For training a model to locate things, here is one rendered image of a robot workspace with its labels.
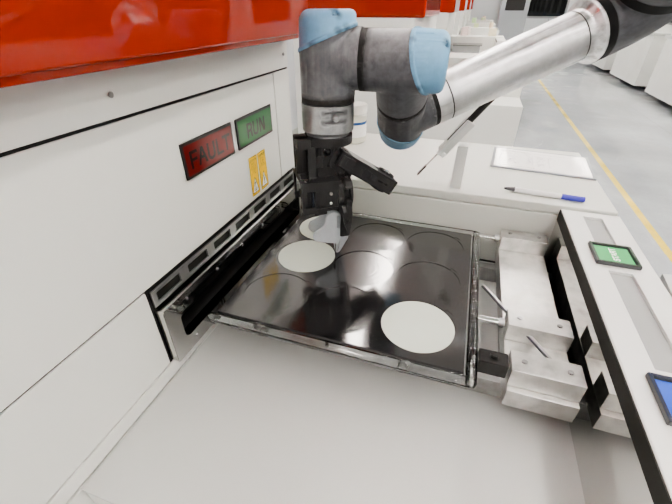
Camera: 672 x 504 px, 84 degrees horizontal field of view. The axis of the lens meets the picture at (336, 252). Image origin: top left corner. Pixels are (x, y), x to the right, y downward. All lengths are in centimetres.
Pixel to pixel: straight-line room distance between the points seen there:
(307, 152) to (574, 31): 43
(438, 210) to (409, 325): 32
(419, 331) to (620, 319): 23
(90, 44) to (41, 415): 34
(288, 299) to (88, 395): 27
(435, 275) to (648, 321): 27
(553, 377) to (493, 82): 42
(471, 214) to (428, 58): 37
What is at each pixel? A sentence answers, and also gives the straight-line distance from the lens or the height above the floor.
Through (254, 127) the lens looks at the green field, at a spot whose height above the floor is 110.
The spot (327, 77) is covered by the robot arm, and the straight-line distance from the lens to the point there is 52.
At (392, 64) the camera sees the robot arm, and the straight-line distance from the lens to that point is 51.
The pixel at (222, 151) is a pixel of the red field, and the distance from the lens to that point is 59.
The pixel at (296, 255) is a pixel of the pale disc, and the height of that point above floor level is 90.
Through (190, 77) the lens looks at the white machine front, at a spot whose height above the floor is 119.
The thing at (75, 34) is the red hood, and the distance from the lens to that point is 37.
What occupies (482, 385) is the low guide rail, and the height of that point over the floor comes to 84.
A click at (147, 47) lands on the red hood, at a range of 42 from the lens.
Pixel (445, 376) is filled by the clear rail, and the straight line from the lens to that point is 48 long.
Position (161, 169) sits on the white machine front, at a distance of 50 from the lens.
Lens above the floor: 127
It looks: 33 degrees down
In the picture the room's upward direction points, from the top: straight up
